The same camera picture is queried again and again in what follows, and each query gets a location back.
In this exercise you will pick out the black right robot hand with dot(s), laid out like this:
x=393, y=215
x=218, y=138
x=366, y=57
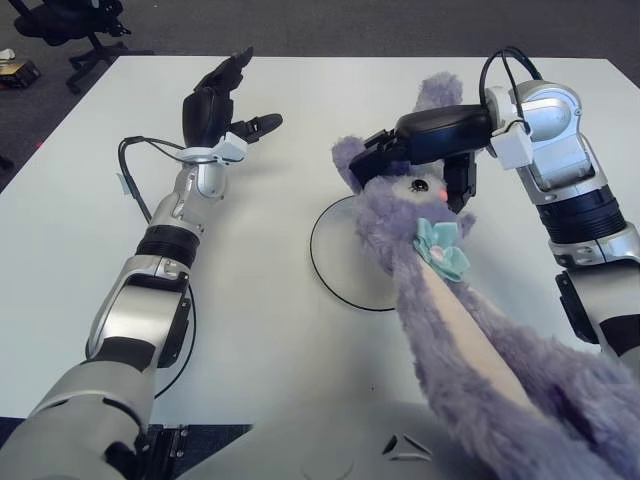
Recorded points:
x=445, y=132

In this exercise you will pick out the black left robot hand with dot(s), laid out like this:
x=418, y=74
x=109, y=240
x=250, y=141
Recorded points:
x=205, y=115

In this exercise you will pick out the purple plush bunny doll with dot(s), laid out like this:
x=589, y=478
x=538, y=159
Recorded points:
x=450, y=350

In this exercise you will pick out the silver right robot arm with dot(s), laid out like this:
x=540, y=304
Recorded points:
x=560, y=150

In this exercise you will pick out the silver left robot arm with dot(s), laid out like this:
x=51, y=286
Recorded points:
x=140, y=300

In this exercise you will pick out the white plate with black rim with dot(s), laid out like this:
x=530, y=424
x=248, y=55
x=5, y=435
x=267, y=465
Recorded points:
x=340, y=250

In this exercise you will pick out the white left wrist sensor box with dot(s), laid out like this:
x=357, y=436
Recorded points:
x=232, y=149

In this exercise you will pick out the white wrist sensor box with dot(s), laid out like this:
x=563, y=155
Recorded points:
x=512, y=150
x=232, y=149

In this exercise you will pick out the white right wrist sensor box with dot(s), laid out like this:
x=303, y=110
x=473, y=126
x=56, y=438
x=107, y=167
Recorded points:
x=512, y=150

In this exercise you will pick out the black office chair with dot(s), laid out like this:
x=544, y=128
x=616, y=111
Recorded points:
x=55, y=25

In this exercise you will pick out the small cardboard box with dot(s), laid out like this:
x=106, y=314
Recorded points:
x=17, y=72

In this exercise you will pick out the grey robot torso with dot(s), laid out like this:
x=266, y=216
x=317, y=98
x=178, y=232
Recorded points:
x=300, y=445

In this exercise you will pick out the black metal bracket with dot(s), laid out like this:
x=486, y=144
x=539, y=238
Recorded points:
x=175, y=444

